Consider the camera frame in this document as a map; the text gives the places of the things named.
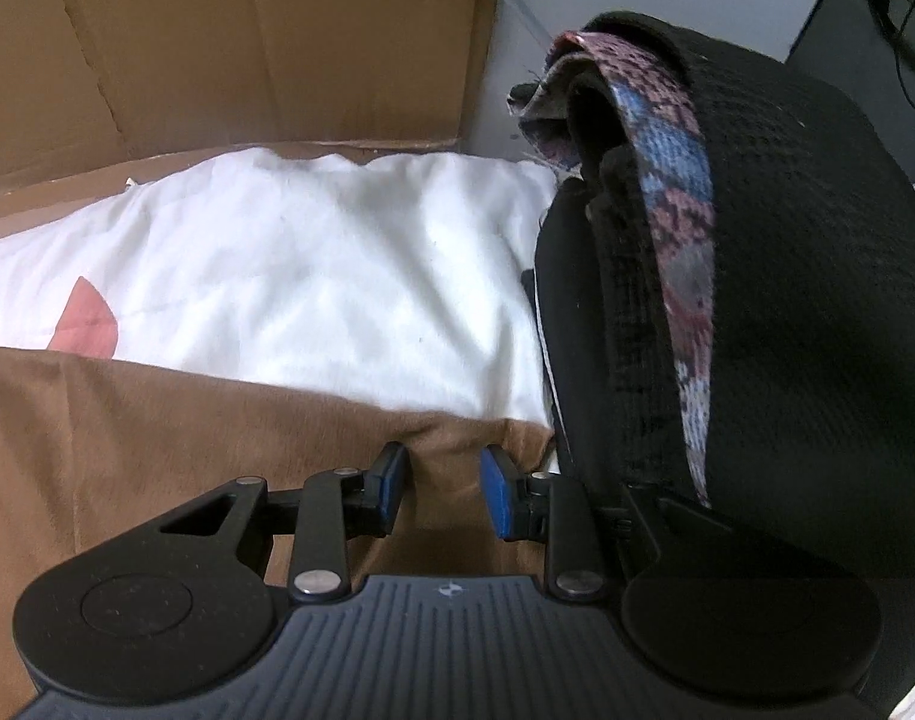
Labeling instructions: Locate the black folded garment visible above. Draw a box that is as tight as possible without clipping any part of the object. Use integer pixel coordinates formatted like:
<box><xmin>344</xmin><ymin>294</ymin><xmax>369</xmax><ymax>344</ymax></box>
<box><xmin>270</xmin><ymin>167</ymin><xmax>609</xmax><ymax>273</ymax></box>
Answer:
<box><xmin>530</xmin><ymin>10</ymin><xmax>915</xmax><ymax>717</ymax></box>

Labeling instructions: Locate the floral patterned folded garment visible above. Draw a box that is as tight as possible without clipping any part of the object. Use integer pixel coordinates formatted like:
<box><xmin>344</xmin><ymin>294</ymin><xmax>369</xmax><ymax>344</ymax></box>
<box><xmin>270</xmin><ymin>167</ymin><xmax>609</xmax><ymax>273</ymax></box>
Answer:
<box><xmin>508</xmin><ymin>29</ymin><xmax>716</xmax><ymax>502</ymax></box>

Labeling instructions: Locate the brown printed t-shirt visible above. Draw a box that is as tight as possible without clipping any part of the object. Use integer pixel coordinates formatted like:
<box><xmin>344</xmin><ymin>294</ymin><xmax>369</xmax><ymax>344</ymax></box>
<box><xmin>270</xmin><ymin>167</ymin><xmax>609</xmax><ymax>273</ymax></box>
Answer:
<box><xmin>0</xmin><ymin>348</ymin><xmax>550</xmax><ymax>718</ymax></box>

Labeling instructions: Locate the cream bear print bedsheet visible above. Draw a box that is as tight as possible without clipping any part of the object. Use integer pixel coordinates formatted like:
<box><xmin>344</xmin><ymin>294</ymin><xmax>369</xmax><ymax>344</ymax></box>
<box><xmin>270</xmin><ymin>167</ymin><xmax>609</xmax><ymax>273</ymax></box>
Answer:
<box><xmin>0</xmin><ymin>148</ymin><xmax>556</xmax><ymax>470</ymax></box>

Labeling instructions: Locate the brown cardboard sheet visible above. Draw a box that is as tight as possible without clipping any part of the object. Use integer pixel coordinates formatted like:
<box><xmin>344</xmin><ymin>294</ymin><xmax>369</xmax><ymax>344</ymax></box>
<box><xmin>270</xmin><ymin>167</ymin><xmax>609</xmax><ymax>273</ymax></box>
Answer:
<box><xmin>0</xmin><ymin>0</ymin><xmax>496</xmax><ymax>238</ymax></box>

